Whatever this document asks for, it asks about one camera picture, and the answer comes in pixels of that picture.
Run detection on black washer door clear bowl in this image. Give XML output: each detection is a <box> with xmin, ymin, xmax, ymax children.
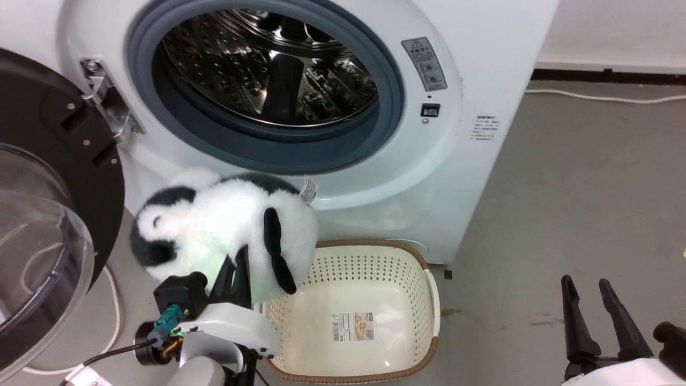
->
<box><xmin>0</xmin><ymin>48</ymin><xmax>126</xmax><ymax>382</ymax></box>

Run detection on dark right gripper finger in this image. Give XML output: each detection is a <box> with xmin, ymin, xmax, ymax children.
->
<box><xmin>561</xmin><ymin>274</ymin><xmax>602</xmax><ymax>363</ymax></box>
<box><xmin>598</xmin><ymin>278</ymin><xmax>655</xmax><ymax>360</ymax></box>

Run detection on metal door hinge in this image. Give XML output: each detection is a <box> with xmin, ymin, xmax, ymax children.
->
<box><xmin>79</xmin><ymin>57</ymin><xmax>144</xmax><ymax>143</ymax></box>

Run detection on basket product label sticker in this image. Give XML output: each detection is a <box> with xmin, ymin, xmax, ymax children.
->
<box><xmin>331</xmin><ymin>311</ymin><xmax>375</xmax><ymax>343</ymax></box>

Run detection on grey warning label sticker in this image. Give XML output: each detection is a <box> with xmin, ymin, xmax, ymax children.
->
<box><xmin>401</xmin><ymin>36</ymin><xmax>448</xmax><ymax>92</ymax></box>

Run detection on black wall baseboard strip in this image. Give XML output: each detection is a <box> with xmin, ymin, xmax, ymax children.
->
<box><xmin>531</xmin><ymin>68</ymin><xmax>686</xmax><ymax>86</ymax></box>

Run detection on green cable connector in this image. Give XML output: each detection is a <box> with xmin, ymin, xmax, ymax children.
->
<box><xmin>147</xmin><ymin>304</ymin><xmax>186</xmax><ymax>346</ymax></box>

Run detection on white plush care tag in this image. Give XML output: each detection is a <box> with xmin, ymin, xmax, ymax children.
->
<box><xmin>300</xmin><ymin>176</ymin><xmax>319</xmax><ymax>206</ymax></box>

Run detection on white straight floor cable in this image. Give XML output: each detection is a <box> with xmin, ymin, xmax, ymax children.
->
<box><xmin>524</xmin><ymin>88</ymin><xmax>686</xmax><ymax>105</ymax></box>

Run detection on white looped floor cable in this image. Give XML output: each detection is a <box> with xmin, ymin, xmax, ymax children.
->
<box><xmin>21</xmin><ymin>265</ymin><xmax>122</xmax><ymax>376</ymax></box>

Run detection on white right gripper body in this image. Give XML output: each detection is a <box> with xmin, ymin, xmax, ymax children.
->
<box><xmin>561</xmin><ymin>356</ymin><xmax>686</xmax><ymax>386</ymax></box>

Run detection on white front-load washing machine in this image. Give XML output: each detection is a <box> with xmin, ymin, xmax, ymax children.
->
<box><xmin>0</xmin><ymin>0</ymin><xmax>561</xmax><ymax>266</ymax></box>

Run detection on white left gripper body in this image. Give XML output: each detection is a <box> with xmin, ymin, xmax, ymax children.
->
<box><xmin>176</xmin><ymin>303</ymin><xmax>282</xmax><ymax>360</ymax></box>

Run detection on cream perforated laundry basket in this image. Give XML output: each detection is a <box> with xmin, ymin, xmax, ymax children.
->
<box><xmin>256</xmin><ymin>239</ymin><xmax>441</xmax><ymax>384</ymax></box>

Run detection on small printed text label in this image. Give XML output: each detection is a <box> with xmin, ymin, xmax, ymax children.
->
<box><xmin>471</xmin><ymin>114</ymin><xmax>501</xmax><ymax>142</ymax></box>

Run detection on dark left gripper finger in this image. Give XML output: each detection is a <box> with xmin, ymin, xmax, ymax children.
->
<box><xmin>233</xmin><ymin>244</ymin><xmax>253</xmax><ymax>309</ymax></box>
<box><xmin>209</xmin><ymin>255</ymin><xmax>237</xmax><ymax>306</ymax></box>

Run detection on black and white panda plush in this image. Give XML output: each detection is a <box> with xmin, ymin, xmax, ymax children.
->
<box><xmin>130</xmin><ymin>169</ymin><xmax>319</xmax><ymax>303</ymax></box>

